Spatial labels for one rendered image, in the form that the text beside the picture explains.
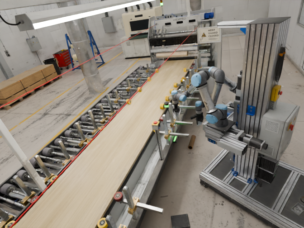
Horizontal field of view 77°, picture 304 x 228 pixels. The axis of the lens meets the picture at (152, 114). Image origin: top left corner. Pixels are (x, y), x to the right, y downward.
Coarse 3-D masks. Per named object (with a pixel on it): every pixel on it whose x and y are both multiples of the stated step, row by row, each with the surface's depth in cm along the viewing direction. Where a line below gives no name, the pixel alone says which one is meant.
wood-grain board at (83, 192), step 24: (168, 72) 416; (144, 96) 334; (120, 120) 280; (144, 120) 269; (96, 144) 240; (120, 144) 233; (144, 144) 227; (72, 168) 211; (96, 168) 205; (120, 168) 199; (48, 192) 188; (72, 192) 183; (96, 192) 178; (24, 216) 169; (48, 216) 165; (72, 216) 162; (96, 216) 158
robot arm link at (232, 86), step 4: (212, 68) 219; (216, 68) 215; (212, 72) 216; (212, 76) 219; (228, 80) 228; (224, 84) 232; (228, 84) 231; (232, 84) 232; (236, 84) 234; (228, 88) 241; (232, 88) 236
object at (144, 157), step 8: (192, 72) 456; (168, 112) 306; (160, 128) 276; (152, 136) 251; (160, 136) 278; (152, 144) 252; (144, 152) 230; (136, 160) 211; (144, 160) 232; (136, 168) 213; (128, 176) 198; (136, 176) 214; (128, 184) 199; (112, 208) 173; (120, 208) 186; (104, 216) 163; (112, 216) 174
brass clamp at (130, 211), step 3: (138, 198) 170; (135, 201) 168; (138, 201) 170; (135, 204) 165; (135, 207) 165; (129, 210) 161; (132, 210) 162; (135, 210) 165; (129, 213) 163; (132, 213) 161
